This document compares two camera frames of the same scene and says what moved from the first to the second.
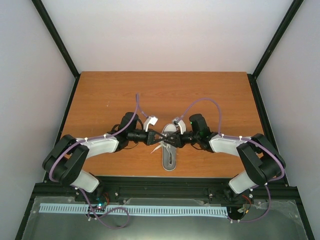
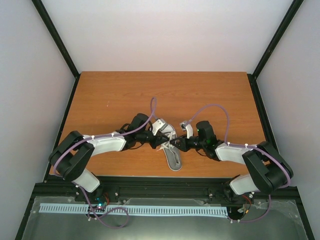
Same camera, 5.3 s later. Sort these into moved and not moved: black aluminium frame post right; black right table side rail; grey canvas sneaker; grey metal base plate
Moved: grey canvas sneaker
Not moved: grey metal base plate; black right table side rail; black aluminium frame post right
